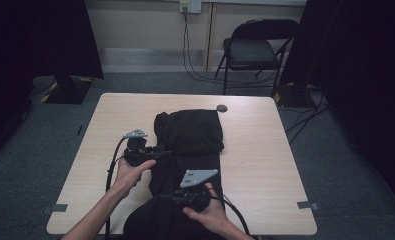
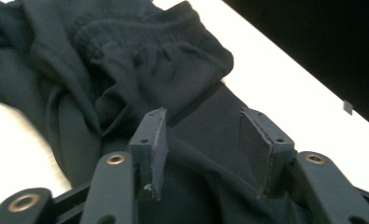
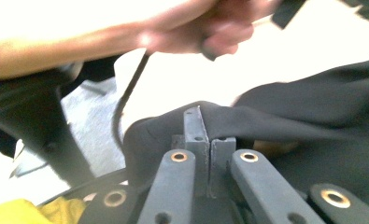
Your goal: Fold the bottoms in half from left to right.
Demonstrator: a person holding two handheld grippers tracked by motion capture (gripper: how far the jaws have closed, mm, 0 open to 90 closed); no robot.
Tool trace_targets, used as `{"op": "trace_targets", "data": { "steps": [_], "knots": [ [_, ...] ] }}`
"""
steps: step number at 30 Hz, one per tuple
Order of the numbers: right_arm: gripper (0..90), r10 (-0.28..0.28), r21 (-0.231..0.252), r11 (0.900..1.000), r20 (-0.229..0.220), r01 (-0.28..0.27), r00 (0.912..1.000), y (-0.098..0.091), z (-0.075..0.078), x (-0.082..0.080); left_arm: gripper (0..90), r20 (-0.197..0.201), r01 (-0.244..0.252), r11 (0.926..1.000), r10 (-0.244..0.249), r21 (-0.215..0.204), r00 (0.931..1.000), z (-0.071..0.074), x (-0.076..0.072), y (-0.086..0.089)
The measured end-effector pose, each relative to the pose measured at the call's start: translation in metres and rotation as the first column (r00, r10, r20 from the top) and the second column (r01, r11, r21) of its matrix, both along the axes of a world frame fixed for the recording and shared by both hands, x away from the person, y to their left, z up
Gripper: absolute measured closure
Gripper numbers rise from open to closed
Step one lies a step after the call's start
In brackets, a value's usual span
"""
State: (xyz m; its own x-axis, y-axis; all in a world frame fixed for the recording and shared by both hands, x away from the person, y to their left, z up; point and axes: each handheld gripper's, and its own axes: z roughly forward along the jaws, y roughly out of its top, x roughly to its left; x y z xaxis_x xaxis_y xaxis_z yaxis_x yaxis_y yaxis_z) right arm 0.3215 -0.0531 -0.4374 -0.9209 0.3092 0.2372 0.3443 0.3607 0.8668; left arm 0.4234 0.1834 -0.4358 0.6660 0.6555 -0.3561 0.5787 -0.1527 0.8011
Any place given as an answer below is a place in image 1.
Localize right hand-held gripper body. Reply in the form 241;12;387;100
161;168;220;214

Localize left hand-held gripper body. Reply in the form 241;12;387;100
122;128;157;168

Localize black pants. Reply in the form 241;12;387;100
123;109;226;240

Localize person's right hand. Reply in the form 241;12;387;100
182;182;232;235

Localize person's left hand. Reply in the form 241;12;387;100
113;159;157;198

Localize black stand base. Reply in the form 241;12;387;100
44;74;94;105
273;83;315;109

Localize grey tape strip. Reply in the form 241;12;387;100
41;203;69;215
296;200;320;211

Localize black folding chair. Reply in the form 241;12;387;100
214;18;300;96

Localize black curtain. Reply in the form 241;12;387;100
0;0;105;168
279;0;395;214

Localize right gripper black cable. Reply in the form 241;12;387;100
214;194;253;238

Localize black floor cables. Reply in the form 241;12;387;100
284;93;331;145

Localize white wall socket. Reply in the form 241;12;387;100
179;0;203;15

